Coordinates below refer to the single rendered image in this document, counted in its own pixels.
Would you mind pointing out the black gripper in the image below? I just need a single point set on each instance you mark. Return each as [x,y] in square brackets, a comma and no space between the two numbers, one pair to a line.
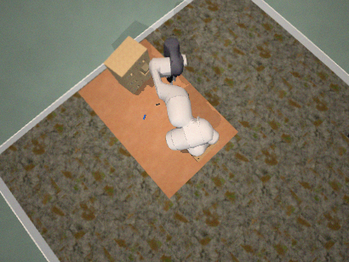
[171,79]

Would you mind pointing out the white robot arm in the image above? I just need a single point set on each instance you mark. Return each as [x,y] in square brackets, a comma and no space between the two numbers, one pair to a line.
[190,131]

